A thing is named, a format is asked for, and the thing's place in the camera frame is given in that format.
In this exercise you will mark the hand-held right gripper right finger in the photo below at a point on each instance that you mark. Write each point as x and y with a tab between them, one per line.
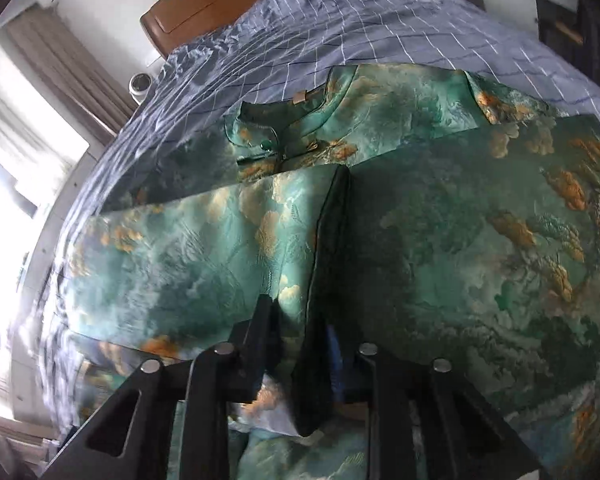
380	385

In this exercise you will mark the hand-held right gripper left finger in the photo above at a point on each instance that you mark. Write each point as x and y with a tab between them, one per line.
252	355

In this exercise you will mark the green patterned padded jacket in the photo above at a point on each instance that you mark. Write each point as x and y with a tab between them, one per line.
455	240

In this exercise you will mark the small white fan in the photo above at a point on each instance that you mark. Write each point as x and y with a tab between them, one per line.
140	87

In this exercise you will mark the window with sheer curtain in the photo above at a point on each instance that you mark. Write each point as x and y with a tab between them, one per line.
15	175

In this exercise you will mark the bed with blue checked sheet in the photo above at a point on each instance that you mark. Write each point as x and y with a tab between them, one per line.
340	25

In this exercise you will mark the beige curtain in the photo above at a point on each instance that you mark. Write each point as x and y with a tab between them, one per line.
65	60

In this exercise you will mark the wooden bed headboard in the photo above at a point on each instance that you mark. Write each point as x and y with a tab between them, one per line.
205	0

